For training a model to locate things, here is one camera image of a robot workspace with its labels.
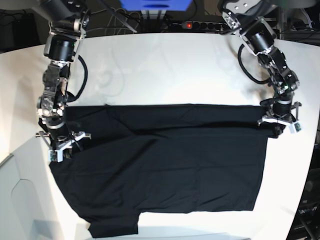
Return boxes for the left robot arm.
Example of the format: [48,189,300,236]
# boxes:
[218,0,302,135]

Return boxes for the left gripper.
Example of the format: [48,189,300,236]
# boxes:
[257,96,301,138]

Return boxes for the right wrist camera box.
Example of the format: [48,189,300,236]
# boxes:
[48,149,64,163]

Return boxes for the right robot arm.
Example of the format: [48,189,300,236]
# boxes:
[33,0,90,163]

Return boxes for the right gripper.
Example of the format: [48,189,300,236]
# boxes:
[36,119,92,159]

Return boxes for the black T-shirt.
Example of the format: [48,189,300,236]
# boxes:
[49,105,277,238]

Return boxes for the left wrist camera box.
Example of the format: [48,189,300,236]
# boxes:
[289,120,302,134]

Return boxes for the blue box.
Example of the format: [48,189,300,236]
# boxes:
[120,0,192,12]

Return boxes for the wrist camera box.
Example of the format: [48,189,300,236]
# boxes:
[48,149,64,163]
[289,120,302,134]

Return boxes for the black power strip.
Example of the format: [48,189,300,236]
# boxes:
[165,21,228,32]

